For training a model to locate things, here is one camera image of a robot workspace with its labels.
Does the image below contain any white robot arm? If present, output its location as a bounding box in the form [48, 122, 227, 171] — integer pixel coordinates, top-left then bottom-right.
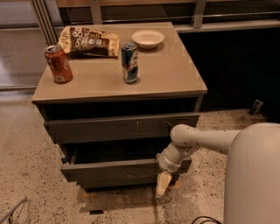
[156, 122, 280, 224]

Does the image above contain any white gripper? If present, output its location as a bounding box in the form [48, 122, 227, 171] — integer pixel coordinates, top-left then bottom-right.
[155, 142, 198, 199]

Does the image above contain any grey bottom drawer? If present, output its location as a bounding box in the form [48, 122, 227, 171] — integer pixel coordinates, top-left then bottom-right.
[76, 174, 182, 191]

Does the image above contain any orange soda can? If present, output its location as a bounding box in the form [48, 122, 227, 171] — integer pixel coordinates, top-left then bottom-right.
[45, 45, 73, 84]

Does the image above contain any grey drawer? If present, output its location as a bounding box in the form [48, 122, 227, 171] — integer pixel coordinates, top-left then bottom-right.
[76, 174, 182, 191]
[44, 113, 200, 144]
[59, 145, 193, 183]

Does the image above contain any grey top drawer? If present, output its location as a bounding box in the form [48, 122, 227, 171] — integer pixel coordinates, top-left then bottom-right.
[44, 113, 200, 144]

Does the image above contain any small black floor object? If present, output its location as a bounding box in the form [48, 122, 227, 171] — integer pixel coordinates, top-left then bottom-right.
[249, 100, 263, 116]

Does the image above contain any brown chip bag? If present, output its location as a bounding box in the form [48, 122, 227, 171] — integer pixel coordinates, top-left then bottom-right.
[58, 26, 120, 58]

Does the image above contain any white bowl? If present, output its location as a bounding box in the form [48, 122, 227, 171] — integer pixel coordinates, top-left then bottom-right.
[132, 30, 165, 49]

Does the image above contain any grey metal rod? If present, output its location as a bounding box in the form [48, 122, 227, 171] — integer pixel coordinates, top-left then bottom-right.
[0, 197, 27, 224]

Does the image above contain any black cable on floor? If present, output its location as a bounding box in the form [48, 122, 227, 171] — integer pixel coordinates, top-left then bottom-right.
[191, 215, 223, 224]

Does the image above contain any metal railing frame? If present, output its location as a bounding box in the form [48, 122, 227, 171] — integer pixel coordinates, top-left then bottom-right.
[27, 0, 280, 44]

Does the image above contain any blue energy drink can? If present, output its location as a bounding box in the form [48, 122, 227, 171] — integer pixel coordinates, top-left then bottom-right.
[121, 42, 138, 84]

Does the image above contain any grey three-drawer cabinet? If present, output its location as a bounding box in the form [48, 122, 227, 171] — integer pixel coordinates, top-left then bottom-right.
[31, 22, 208, 193]

